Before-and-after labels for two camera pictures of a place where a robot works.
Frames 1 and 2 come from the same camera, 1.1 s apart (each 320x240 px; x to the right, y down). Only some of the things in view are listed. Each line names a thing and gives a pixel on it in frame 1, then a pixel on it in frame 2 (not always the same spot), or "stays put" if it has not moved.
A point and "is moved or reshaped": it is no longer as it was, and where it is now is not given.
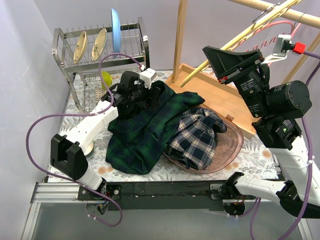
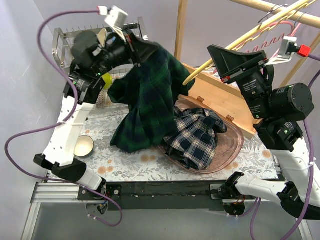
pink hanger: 296,27 stays put
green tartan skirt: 136,144 is moved or reshaped
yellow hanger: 234,46 is moved or reshaped
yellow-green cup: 106,80 stays put
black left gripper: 144,92 to 133,50
